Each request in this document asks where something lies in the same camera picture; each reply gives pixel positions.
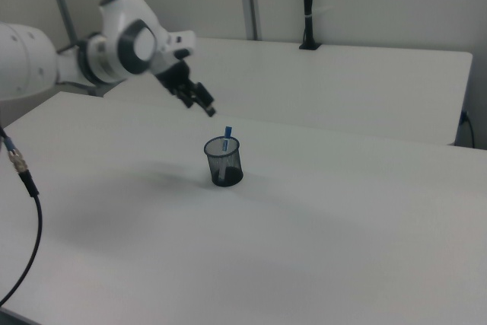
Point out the white marker with blue cap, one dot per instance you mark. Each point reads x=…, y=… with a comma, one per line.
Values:
x=226, y=138

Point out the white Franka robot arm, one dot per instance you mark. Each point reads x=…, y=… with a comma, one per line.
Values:
x=114, y=47

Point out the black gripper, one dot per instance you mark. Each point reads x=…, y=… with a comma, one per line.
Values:
x=176, y=75

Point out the black mesh pen cup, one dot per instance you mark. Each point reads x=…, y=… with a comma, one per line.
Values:
x=225, y=169

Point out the black pole with clamp base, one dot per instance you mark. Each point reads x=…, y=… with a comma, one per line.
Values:
x=309, y=1

